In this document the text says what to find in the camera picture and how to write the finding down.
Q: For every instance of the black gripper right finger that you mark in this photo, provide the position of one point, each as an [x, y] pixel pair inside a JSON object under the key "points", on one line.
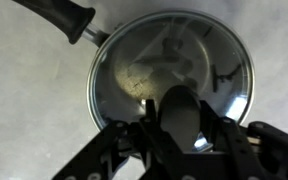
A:
{"points": [[267, 153]]}

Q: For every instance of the round glass pot lid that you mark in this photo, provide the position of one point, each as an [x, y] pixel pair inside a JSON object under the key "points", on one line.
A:
{"points": [[184, 43]]}

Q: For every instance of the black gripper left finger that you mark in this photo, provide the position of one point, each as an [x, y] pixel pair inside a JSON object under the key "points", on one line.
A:
{"points": [[117, 153]]}

